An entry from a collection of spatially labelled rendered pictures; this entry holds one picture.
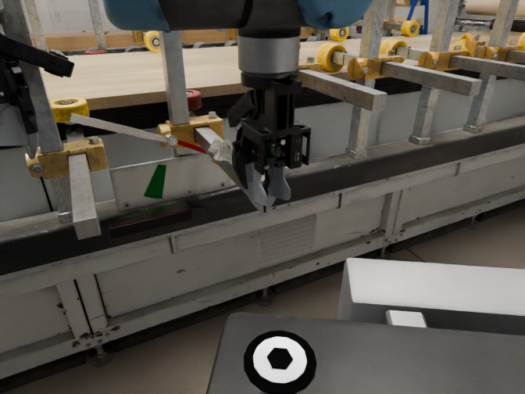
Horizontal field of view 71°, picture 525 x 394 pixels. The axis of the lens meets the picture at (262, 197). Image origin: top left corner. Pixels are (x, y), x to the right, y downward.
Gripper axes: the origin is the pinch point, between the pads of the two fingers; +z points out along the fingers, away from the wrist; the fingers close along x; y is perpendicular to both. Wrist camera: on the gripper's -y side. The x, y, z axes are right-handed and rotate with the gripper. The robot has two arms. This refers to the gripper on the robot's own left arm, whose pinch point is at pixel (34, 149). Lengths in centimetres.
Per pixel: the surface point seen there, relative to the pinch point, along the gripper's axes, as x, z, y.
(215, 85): -10.9, -1.1, -48.3
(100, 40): -102, -5, -62
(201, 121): 3.3, 1.9, -32.0
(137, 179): -1.6, 12.3, -17.5
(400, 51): 13, -6, -106
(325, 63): 1, -4, -82
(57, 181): -7.6, 9.9, -4.0
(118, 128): 1.8, -0.6, -13.8
